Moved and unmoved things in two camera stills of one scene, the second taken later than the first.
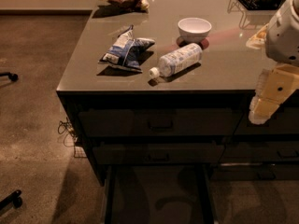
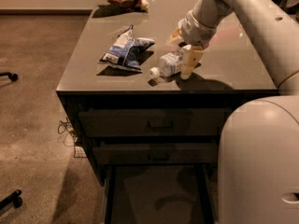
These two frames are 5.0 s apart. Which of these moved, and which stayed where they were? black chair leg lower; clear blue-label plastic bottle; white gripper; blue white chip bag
Moved: white gripper
Stayed: blue white chip bag; clear blue-label plastic bottle; black chair leg lower
